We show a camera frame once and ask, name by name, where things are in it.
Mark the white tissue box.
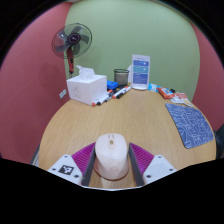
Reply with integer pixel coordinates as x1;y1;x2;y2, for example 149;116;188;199
66;65;108;106

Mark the black and red standing fan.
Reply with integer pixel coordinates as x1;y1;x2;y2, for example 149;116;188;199
51;22;93;79

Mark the black mesh pen cup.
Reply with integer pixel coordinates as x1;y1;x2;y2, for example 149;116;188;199
113;68;130;88

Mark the white and red snack packet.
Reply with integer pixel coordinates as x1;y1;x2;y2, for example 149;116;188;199
170;92;195;108

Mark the grey-blue patterned mouse pad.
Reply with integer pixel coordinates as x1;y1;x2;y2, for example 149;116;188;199
165;102;215;150

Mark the white marker with red cap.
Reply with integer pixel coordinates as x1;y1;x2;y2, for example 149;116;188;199
111;85;129;100
91;94;111;107

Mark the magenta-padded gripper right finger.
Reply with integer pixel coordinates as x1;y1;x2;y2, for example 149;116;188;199
128;142;178;187

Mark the black office chair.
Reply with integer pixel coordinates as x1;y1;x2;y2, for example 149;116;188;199
215;123;224;160

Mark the blue whiteboard eraser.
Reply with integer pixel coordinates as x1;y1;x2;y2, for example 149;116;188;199
106;80;119;91

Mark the white wall socket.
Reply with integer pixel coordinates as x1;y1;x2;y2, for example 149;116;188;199
58;88;68;100

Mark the white blue-printed sign stand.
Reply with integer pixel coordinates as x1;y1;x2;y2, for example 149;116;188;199
130;54;151;91

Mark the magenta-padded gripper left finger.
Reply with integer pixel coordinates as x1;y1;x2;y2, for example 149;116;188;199
47;142;98;188

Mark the blue snack packet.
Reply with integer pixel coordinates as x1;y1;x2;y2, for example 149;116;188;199
147;82;162;93

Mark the orange snack packet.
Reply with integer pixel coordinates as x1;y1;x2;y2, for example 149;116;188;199
157;86;177;100

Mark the beige computer mouse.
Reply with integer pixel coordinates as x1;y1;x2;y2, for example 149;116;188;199
93;132;131;181

